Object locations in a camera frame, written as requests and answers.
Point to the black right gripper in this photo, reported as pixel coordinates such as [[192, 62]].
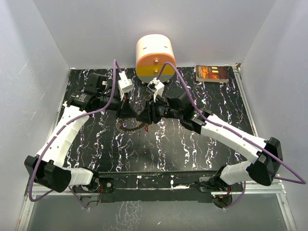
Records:
[[149, 115]]

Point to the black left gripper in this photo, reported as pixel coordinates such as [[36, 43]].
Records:
[[125, 110]]

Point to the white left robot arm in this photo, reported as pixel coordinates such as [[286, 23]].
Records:
[[46, 167]]

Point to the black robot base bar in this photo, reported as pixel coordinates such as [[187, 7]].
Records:
[[163, 186]]

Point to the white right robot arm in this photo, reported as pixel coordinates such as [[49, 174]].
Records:
[[262, 156]]

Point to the round three-drawer mini cabinet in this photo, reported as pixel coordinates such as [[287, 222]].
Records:
[[152, 51]]

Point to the orange brown book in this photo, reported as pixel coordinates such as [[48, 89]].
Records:
[[215, 74]]

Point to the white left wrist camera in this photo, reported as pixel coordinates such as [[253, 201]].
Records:
[[125, 85]]

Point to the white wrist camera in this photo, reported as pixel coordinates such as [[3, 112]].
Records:
[[125, 85], [157, 88]]

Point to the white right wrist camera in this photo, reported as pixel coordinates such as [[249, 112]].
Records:
[[157, 88]]

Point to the aluminium frame rail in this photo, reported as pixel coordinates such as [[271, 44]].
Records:
[[238, 79]]

